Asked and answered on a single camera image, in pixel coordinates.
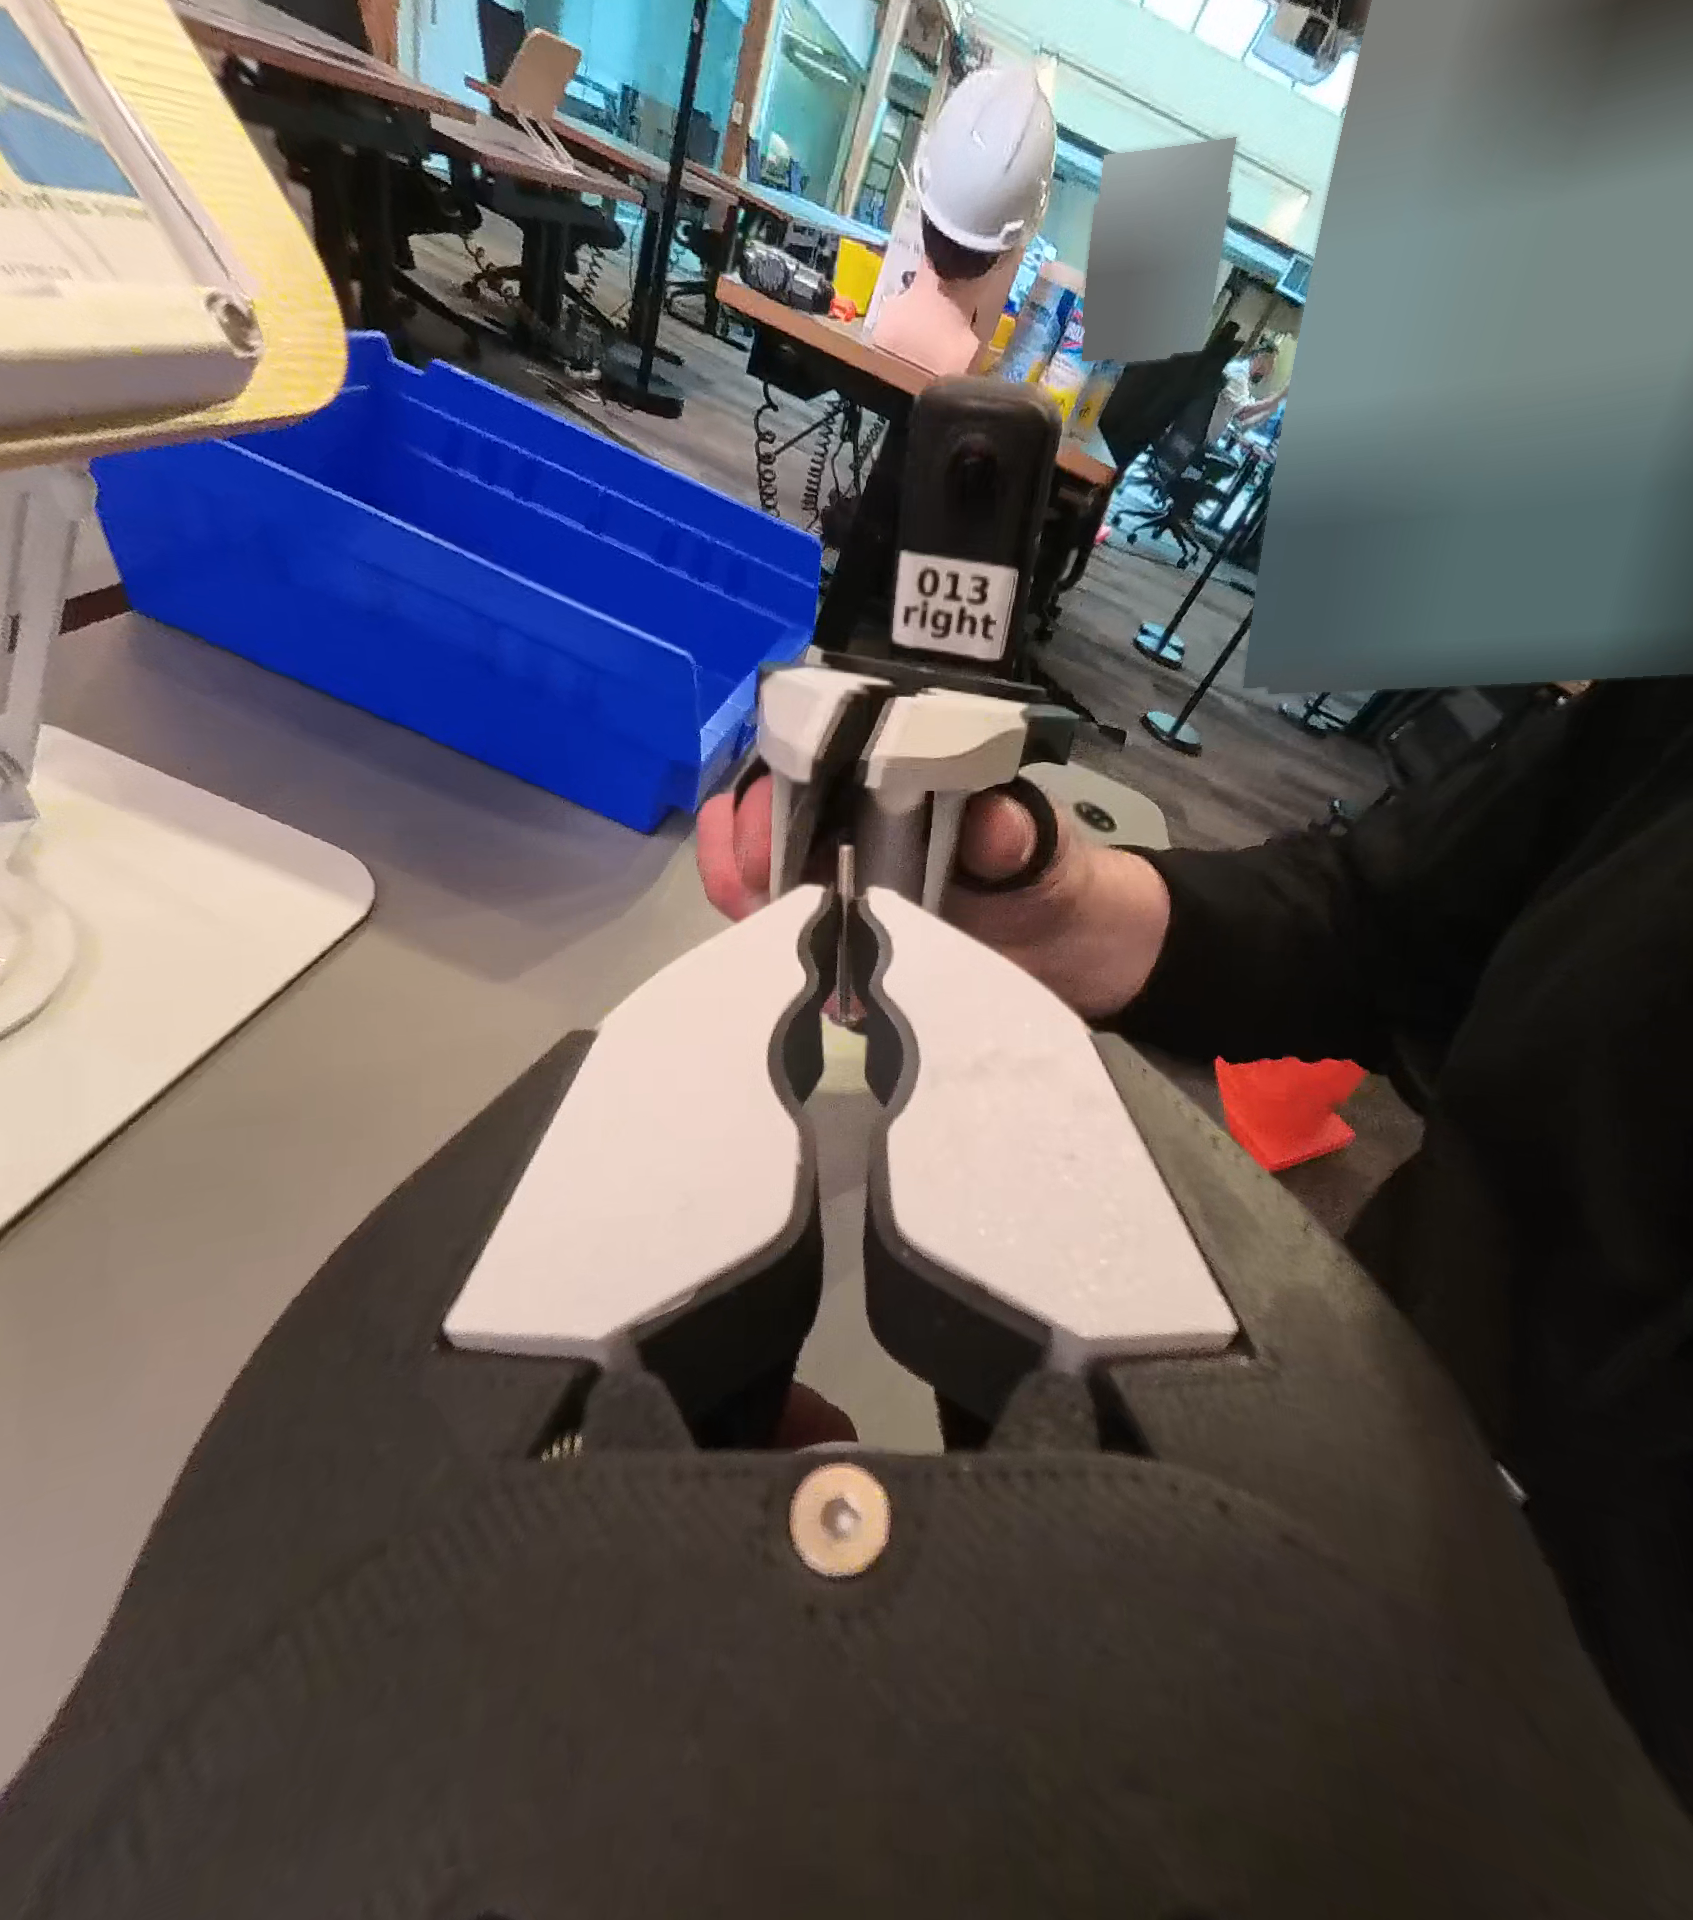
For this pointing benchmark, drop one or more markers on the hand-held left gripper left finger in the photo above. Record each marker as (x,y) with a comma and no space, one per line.
(667,1140)

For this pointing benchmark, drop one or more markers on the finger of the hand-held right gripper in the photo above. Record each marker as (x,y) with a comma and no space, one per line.
(805,720)
(943,742)

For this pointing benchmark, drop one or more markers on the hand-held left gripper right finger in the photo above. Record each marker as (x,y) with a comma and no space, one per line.
(1041,1155)

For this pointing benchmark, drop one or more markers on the thin metal bolt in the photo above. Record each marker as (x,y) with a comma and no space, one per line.
(844,938)

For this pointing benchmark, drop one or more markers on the person's right forearm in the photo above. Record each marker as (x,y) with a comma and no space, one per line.
(1326,931)

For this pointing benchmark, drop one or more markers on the person's right hand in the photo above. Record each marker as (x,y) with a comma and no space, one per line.
(1087,923)

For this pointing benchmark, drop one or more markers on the pink mannequin head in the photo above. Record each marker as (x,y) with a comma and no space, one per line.
(929,322)

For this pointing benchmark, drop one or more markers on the clear plastic bottle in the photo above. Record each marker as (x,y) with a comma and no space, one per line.
(1041,322)

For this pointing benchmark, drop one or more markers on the wooden desk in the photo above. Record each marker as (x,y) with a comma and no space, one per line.
(854,349)

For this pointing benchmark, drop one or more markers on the black office chair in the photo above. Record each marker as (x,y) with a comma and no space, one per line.
(1177,434)

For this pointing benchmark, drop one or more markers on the yellow container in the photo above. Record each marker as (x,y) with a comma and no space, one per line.
(859,283)

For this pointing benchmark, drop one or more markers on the orange plastic cone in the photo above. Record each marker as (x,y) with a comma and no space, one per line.
(1290,1110)

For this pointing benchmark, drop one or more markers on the black portable radio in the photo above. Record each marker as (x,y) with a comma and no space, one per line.
(788,280)

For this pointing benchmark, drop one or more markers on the white hard hat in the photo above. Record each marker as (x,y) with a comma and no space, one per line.
(989,159)

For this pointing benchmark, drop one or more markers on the blue plastic bin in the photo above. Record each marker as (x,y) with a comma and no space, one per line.
(458,601)

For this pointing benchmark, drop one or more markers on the black pole stand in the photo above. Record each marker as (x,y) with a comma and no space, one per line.
(659,225)

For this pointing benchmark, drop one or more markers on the white desk stand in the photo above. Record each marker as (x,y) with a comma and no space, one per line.
(186,931)

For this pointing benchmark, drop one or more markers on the brown top long table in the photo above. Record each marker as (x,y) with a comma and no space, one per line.
(321,60)
(547,159)

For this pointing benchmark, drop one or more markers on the clear sign holder with sheet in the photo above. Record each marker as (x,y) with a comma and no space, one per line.
(36,300)

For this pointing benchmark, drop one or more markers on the black stanchion post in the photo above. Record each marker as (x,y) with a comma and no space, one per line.
(1191,661)

